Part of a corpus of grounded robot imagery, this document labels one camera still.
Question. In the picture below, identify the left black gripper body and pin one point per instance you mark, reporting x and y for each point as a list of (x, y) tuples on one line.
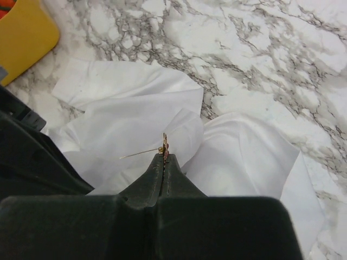
[(31, 164)]

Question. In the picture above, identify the yellow plastic basket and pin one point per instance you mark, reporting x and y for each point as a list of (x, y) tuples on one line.
[(28, 32)]

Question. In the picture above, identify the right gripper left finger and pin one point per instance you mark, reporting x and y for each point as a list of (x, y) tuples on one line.
[(61, 227)]

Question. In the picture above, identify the gold brooch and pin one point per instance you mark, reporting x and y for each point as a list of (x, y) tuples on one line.
[(163, 149)]

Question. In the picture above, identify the white button shirt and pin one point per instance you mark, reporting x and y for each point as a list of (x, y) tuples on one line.
[(127, 109)]

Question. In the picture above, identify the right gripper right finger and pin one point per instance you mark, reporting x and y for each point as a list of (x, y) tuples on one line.
[(186, 224)]

